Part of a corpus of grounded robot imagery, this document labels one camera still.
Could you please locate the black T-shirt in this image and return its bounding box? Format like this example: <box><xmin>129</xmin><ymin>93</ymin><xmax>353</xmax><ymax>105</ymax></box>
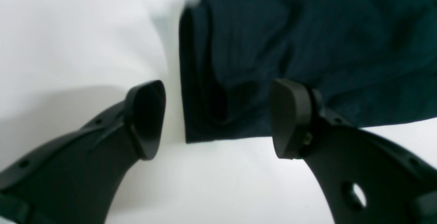
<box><xmin>179</xmin><ymin>0</ymin><xmax>437</xmax><ymax>143</ymax></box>

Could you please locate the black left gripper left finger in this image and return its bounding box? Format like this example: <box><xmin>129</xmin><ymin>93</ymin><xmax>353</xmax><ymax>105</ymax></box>
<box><xmin>0</xmin><ymin>80</ymin><xmax>166</xmax><ymax>224</ymax></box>

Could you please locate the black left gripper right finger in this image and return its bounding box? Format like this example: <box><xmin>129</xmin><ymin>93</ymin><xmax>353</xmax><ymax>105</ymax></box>
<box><xmin>270</xmin><ymin>79</ymin><xmax>437</xmax><ymax>224</ymax></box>

